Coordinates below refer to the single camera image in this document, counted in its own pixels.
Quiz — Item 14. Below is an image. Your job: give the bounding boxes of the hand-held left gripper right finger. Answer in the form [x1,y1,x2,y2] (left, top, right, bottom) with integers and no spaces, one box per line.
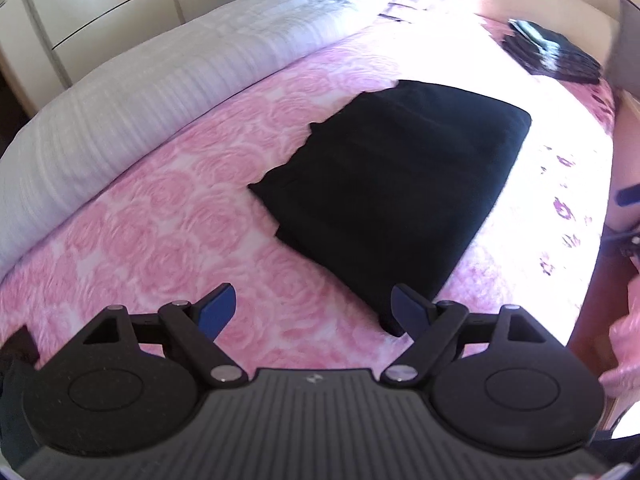
[385,282,556,387]

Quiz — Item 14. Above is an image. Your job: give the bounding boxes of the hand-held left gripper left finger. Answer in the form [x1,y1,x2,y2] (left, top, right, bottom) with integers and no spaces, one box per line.
[75,282,249,388]

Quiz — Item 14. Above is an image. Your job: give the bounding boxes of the black knit sweater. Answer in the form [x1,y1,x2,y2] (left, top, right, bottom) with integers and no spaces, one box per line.
[247,79,532,337]

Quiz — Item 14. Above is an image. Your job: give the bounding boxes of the stack of folded dark clothes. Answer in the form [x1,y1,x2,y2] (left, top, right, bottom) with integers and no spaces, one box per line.
[500,17,603,86]

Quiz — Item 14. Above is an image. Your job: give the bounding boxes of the pink rose blanket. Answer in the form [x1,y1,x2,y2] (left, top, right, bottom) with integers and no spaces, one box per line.
[0,12,616,376]

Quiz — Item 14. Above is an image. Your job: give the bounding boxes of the pink cloth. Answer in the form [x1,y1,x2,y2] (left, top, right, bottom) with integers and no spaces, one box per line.
[597,305,640,396]

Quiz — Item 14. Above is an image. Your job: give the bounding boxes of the grey panel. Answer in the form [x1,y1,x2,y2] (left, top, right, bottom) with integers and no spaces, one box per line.
[605,0,640,91]

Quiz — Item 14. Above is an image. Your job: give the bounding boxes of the striped lilac duvet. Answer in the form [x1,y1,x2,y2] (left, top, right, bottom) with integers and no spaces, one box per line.
[0,0,481,276]

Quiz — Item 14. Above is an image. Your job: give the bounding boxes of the white wardrobe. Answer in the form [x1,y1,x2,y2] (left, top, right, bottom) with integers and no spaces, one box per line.
[0,0,246,106]

